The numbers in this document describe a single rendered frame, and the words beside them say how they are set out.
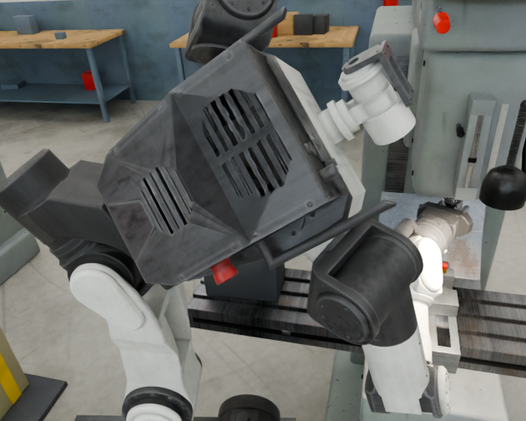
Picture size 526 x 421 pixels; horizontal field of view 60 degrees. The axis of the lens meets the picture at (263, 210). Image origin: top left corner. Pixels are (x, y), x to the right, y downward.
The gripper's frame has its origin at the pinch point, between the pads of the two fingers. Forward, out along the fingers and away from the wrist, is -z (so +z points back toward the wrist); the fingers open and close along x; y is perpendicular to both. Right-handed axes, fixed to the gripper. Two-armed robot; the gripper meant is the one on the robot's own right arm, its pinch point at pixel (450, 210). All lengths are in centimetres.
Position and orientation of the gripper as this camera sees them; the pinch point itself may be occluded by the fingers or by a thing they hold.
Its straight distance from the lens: 118.3
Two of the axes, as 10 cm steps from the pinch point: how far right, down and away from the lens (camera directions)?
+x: -7.7, -3.0, 5.6
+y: 0.5, 8.5, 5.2
